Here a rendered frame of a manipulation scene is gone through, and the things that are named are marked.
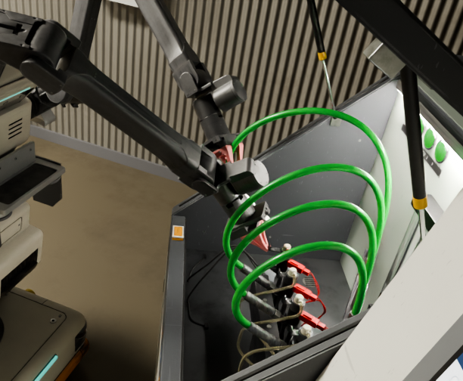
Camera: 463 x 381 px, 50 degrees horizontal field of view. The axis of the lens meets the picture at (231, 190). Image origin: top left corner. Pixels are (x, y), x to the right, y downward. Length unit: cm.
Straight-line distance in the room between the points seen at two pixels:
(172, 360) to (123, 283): 156
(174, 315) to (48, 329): 95
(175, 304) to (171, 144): 41
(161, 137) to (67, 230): 204
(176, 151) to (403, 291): 48
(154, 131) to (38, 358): 121
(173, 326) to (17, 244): 63
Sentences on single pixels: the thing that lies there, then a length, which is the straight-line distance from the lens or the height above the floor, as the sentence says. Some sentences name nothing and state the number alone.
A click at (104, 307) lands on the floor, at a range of 250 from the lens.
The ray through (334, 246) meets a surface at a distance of 84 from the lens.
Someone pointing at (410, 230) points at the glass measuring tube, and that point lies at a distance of 116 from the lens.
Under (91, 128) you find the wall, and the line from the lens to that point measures 359.
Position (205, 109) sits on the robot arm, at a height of 133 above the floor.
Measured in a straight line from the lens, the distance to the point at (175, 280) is 125.
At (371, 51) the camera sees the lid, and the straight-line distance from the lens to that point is 60.
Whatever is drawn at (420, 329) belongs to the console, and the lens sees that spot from 70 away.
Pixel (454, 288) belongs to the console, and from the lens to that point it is 67.
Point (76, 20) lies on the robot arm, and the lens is 144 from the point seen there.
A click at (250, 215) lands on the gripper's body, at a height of 119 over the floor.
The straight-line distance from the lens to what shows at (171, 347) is 111.
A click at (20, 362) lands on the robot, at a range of 197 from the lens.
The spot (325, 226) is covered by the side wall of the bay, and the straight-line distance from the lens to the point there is 153.
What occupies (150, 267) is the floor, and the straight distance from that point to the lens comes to 270.
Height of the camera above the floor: 180
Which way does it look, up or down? 32 degrees down
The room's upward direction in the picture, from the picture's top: 10 degrees clockwise
